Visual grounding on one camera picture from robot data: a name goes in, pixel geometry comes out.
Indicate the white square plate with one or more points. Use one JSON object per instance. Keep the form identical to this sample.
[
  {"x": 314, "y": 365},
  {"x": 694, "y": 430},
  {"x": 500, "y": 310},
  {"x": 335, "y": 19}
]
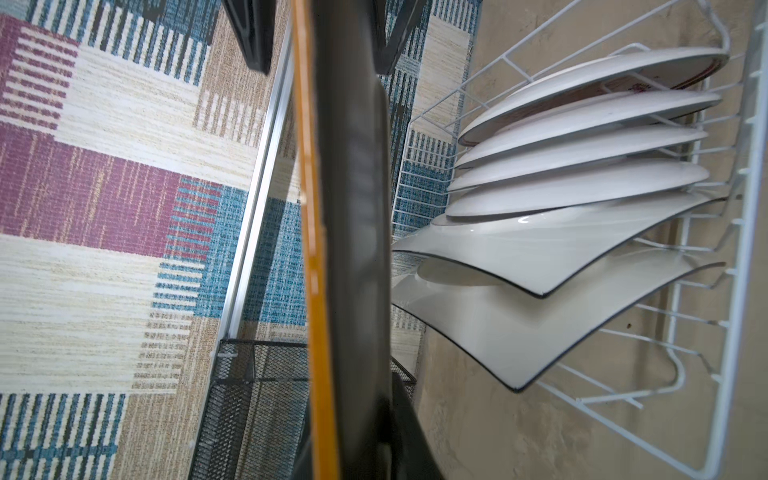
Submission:
[
  {"x": 516, "y": 336},
  {"x": 538, "y": 253}
]

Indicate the white wire dish rack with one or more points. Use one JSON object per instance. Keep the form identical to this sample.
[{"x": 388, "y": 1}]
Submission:
[{"x": 675, "y": 388}]

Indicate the black square plate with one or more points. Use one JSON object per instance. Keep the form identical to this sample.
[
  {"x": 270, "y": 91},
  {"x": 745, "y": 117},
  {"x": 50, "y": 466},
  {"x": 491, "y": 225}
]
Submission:
[{"x": 341, "y": 112}]

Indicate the white round plate rightmost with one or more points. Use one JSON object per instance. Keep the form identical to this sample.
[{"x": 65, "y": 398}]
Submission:
[{"x": 670, "y": 68}]

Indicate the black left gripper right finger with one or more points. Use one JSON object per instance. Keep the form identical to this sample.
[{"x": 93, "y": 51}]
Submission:
[{"x": 387, "y": 48}]

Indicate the black mesh shelf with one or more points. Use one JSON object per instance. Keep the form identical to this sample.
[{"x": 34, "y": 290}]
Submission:
[{"x": 252, "y": 408}]

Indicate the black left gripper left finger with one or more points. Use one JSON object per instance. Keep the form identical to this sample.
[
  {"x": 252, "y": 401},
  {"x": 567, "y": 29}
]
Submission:
[{"x": 253, "y": 24}]

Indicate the white round plate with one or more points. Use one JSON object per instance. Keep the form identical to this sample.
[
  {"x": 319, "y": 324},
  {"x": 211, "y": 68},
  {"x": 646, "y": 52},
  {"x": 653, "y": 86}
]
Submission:
[
  {"x": 619, "y": 143},
  {"x": 670, "y": 68},
  {"x": 620, "y": 108},
  {"x": 583, "y": 185}
]

